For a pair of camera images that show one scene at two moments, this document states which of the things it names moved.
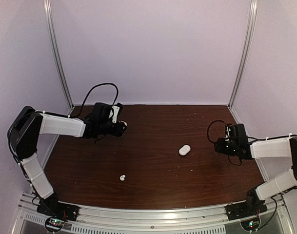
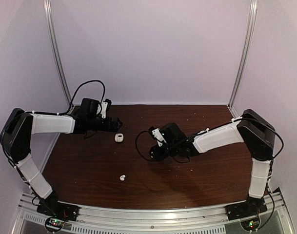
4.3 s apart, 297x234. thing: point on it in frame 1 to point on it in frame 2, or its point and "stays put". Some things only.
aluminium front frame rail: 209,219 stays put
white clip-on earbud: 122,178 stays put
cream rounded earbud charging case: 125,123 to 119,137
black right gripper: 219,147 to 158,155
